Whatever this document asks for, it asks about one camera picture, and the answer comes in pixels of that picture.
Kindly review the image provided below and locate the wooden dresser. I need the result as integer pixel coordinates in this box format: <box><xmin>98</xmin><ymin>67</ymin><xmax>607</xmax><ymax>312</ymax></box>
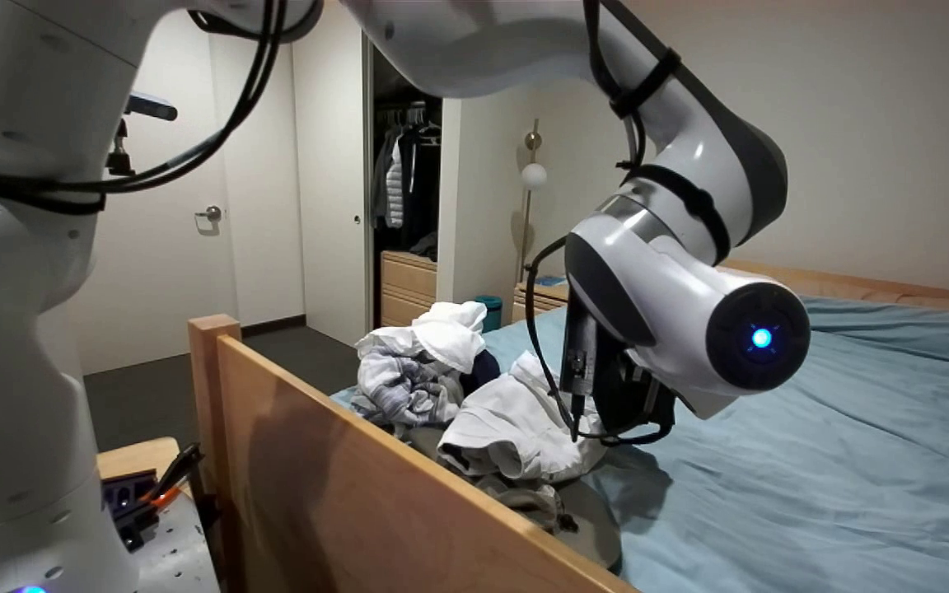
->
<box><xmin>380</xmin><ymin>250</ymin><xmax>439</xmax><ymax>329</ymax></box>

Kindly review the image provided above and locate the white and grey striped garment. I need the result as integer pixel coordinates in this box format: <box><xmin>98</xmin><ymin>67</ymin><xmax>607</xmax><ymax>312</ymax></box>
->
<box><xmin>349</xmin><ymin>301</ymin><xmax>489</xmax><ymax>430</ymax></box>

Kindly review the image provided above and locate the white closet door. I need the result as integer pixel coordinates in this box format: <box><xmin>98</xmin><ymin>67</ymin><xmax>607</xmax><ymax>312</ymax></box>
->
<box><xmin>291</xmin><ymin>5</ymin><xmax>374</xmax><ymax>348</ymax></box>

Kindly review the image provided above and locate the wooden nightstand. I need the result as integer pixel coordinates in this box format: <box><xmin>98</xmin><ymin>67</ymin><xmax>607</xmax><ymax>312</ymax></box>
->
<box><xmin>512</xmin><ymin>279</ymin><xmax>571</xmax><ymax>325</ymax></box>

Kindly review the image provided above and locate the row of hanging clothes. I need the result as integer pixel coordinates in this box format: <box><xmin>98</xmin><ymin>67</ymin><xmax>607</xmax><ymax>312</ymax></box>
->
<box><xmin>372</xmin><ymin>102</ymin><xmax>443</xmax><ymax>251</ymax></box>

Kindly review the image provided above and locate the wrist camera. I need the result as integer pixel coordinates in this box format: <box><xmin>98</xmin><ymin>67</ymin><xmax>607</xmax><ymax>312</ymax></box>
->
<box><xmin>560</xmin><ymin>285</ymin><xmax>602</xmax><ymax>424</ymax></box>

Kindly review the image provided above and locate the floor lamp with round bulb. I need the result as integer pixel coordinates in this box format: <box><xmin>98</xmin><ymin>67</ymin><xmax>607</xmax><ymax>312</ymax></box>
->
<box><xmin>517</xmin><ymin>119</ymin><xmax>549</xmax><ymax>286</ymax></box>

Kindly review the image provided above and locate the blue bed sheet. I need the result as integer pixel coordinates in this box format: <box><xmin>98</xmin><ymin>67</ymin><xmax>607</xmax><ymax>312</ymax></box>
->
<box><xmin>330</xmin><ymin>296</ymin><xmax>949</xmax><ymax>593</ymax></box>

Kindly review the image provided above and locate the black and orange clamp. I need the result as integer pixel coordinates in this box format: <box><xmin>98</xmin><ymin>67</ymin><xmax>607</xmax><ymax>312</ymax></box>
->
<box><xmin>101</xmin><ymin>443</ymin><xmax>205</xmax><ymax>554</ymax></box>

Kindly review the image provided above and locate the dark navy garment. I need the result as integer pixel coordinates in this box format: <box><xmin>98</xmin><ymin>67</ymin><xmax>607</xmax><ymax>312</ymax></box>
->
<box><xmin>460</xmin><ymin>348</ymin><xmax>503</xmax><ymax>398</ymax></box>

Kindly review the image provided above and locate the wooden bed frame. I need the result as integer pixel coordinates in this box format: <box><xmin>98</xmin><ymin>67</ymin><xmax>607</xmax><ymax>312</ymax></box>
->
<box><xmin>188</xmin><ymin>259</ymin><xmax>949</xmax><ymax>593</ymax></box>

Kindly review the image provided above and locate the camera on mount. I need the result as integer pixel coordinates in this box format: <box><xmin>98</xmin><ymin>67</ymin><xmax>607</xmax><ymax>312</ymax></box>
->
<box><xmin>105</xmin><ymin>91</ymin><xmax>180</xmax><ymax>178</ymax></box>

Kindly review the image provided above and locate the dark grey garment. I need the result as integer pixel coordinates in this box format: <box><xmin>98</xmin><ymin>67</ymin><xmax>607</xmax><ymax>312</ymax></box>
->
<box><xmin>405</xmin><ymin>422</ymin><xmax>625</xmax><ymax>571</ymax></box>

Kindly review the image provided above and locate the teal bin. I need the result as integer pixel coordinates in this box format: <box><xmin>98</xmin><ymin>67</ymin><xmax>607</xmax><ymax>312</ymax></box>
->
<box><xmin>474</xmin><ymin>295</ymin><xmax>504</xmax><ymax>334</ymax></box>

